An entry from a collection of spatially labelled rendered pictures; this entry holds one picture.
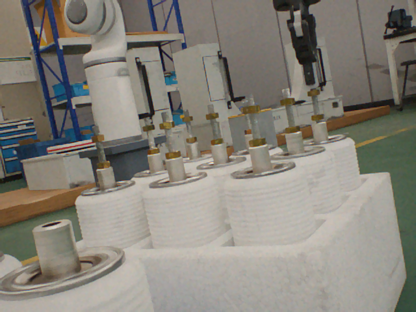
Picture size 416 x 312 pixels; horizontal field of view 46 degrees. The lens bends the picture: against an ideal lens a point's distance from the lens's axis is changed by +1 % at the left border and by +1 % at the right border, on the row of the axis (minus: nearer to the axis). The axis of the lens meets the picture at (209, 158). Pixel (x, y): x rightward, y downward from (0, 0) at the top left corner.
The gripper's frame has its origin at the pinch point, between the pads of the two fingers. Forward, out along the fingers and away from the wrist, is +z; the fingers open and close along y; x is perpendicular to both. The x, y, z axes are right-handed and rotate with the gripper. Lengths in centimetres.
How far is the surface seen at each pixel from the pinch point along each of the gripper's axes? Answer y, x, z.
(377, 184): -3.0, -7.3, 17.5
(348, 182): -3.5, -3.3, 16.7
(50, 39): 425, 328, -115
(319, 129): -1.1, -0.2, 8.2
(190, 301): -29.1, 14.1, 22.8
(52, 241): -54, 10, 8
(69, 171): 139, 143, 19
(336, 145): -4.0, -2.4, 10.9
